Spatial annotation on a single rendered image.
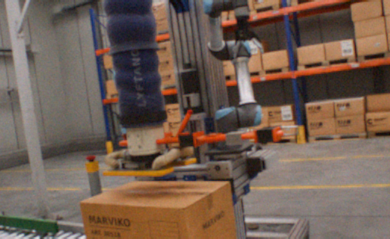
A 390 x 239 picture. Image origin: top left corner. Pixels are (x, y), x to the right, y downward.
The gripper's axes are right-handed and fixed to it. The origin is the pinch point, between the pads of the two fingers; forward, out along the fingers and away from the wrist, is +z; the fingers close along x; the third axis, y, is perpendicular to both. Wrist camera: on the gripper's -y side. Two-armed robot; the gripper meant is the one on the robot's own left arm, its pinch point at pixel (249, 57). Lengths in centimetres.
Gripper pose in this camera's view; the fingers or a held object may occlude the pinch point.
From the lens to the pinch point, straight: 198.1
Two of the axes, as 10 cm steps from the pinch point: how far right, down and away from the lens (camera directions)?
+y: -4.6, 1.1, -8.8
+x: 8.8, -0.9, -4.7
